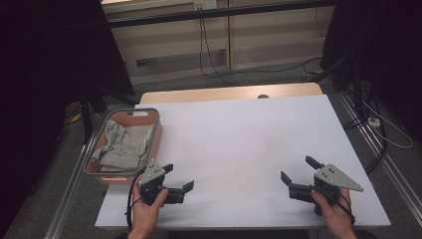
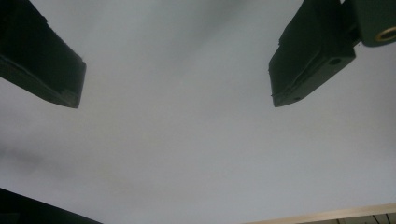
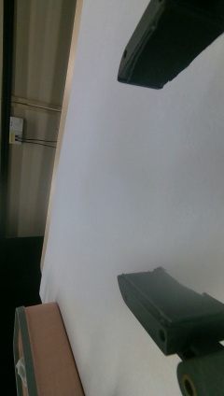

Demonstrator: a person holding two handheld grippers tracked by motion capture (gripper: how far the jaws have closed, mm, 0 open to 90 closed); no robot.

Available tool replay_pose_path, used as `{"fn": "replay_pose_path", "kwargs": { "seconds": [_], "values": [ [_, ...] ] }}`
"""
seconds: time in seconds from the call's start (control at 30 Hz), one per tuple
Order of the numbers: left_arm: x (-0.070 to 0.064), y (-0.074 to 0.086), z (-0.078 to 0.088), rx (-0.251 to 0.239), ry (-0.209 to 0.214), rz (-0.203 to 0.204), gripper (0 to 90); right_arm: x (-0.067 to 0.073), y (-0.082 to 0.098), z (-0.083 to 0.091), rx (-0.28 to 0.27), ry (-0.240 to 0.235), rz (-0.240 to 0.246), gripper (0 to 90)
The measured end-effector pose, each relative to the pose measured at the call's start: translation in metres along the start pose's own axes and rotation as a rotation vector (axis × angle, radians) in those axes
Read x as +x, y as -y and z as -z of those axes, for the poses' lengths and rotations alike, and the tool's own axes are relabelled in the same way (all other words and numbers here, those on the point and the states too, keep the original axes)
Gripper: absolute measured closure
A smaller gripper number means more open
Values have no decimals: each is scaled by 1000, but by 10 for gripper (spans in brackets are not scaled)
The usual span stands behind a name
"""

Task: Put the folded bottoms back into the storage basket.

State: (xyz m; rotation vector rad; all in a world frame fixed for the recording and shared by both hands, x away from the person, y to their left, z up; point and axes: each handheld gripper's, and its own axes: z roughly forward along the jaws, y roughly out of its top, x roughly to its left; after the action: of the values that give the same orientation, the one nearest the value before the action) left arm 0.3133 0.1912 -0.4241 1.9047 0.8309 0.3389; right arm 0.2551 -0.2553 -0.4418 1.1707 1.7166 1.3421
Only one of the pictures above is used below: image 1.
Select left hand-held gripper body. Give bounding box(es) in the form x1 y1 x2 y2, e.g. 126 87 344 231
138 159 186 206

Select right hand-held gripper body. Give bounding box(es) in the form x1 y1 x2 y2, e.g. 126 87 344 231
288 162 365 216

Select pink basket with grey rim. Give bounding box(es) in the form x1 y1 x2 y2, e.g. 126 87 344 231
83 108 163 186

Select grey pants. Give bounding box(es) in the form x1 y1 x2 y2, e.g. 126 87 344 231
91 119 155 173

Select person's right hand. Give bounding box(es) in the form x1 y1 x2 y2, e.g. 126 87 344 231
310 187 356 239

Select person's left hand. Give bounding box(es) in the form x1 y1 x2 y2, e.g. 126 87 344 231
129 188 169 239

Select white table board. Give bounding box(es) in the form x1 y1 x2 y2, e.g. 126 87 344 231
95 94 392 230

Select wooden table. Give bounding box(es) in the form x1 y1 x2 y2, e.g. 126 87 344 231
139 82 323 105

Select black stand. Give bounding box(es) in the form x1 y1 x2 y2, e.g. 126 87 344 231
78 83 140 145

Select black curtain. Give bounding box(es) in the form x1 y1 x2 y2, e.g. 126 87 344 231
319 0 422 137
0 0 135 230

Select black horizontal bar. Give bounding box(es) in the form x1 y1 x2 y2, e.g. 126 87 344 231
107 0 336 30

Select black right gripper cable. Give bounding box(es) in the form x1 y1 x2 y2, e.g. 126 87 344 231
335 192 357 226

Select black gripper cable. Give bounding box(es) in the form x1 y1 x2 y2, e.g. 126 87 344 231
335 192 357 226
125 174 144 232

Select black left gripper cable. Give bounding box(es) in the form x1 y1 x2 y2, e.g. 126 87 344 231
125 174 144 232

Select metal floor rail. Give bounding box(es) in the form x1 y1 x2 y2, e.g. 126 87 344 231
43 130 98 239
336 91 422 217

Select thick black cable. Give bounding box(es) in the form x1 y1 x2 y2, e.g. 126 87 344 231
342 96 388 175

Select white cable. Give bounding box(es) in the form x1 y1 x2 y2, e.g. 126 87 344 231
361 99 415 149

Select black floor cable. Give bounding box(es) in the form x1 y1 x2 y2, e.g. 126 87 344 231
212 56 323 80

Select black hanging cable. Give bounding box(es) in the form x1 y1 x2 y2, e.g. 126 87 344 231
198 18 240 86

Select white wall socket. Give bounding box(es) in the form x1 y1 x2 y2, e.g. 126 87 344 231
193 0 218 11

